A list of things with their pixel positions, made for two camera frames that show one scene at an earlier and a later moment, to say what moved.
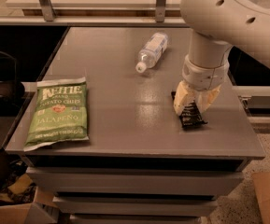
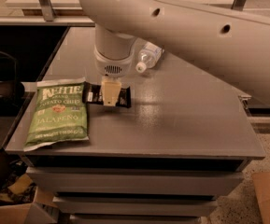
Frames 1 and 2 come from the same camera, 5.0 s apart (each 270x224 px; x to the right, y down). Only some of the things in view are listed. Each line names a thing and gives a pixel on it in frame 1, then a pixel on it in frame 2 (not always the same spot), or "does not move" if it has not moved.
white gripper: [203, 76] to [113, 66]
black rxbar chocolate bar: [191, 118] to [92, 93]
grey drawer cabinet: [139, 165] does not move
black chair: [2, 89] does not move
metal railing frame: [49, 17] does not move
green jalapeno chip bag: [60, 113] does not move
